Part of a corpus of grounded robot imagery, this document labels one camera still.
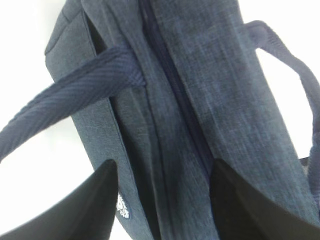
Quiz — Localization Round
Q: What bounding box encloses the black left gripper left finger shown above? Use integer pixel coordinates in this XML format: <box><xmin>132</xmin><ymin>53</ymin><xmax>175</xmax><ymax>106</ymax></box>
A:
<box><xmin>0</xmin><ymin>160</ymin><xmax>118</xmax><ymax>240</ymax></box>

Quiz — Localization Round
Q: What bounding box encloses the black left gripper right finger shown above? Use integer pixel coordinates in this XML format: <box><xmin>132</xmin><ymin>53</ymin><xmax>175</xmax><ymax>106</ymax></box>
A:
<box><xmin>211</xmin><ymin>159</ymin><xmax>320</xmax><ymax>240</ymax></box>

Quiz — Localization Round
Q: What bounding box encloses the dark blue lunch bag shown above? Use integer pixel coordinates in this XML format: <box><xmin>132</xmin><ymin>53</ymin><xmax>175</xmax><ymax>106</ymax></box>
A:
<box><xmin>0</xmin><ymin>0</ymin><xmax>320</xmax><ymax>240</ymax></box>

